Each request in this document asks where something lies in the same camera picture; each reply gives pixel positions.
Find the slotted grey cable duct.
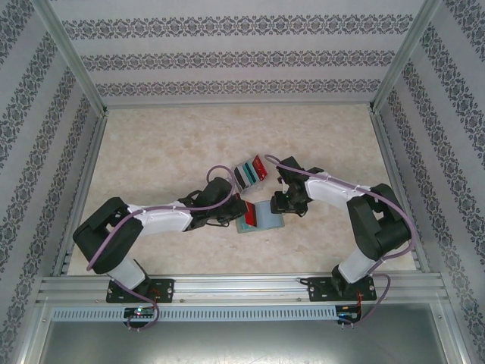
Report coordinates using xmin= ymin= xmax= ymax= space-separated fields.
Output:
xmin=51 ymin=306 xmax=338 ymax=320

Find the black credit card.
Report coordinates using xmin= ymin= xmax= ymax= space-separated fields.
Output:
xmin=233 ymin=165 xmax=252 ymax=190

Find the aluminium side rail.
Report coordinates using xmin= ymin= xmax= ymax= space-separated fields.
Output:
xmin=369 ymin=108 xmax=431 ymax=274

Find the red credit card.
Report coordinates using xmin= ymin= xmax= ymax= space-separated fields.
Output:
xmin=252 ymin=154 xmax=271 ymax=180
xmin=244 ymin=201 xmax=261 ymax=228

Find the aluminium cross rail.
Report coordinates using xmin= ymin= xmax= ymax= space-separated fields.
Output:
xmin=104 ymin=99 xmax=374 ymax=110

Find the aluminium mounting rail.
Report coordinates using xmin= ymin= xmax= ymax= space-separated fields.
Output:
xmin=36 ymin=275 xmax=450 ymax=304

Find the aluminium frame post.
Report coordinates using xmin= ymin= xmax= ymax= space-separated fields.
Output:
xmin=369 ymin=0 xmax=444 ymax=113
xmin=32 ymin=0 xmax=109 ymax=115

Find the purple cable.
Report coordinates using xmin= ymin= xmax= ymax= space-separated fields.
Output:
xmin=86 ymin=165 xmax=238 ymax=333
xmin=264 ymin=153 xmax=416 ymax=331

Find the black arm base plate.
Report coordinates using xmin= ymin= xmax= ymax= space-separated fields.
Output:
xmin=307 ymin=276 xmax=379 ymax=303
xmin=105 ymin=278 xmax=176 ymax=304

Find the grey metal panel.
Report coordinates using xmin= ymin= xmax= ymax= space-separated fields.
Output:
xmin=37 ymin=320 xmax=454 ymax=364

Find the clear acrylic card box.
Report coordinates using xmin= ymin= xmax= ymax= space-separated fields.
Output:
xmin=231 ymin=153 xmax=271 ymax=191

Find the small circuit board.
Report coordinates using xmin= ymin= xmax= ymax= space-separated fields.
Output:
xmin=336 ymin=304 xmax=363 ymax=323
xmin=124 ymin=306 xmax=156 ymax=320

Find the green leather card holder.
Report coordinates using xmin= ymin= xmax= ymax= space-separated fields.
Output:
xmin=234 ymin=199 xmax=286 ymax=235

